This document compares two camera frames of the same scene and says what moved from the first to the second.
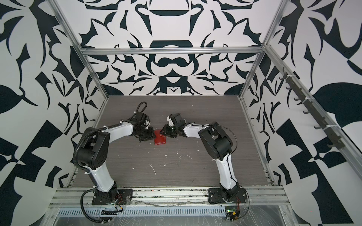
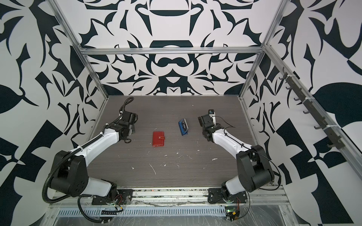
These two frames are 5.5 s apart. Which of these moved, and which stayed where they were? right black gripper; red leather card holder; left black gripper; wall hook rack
Moved: left black gripper; right black gripper
Stayed: wall hook rack; red leather card holder
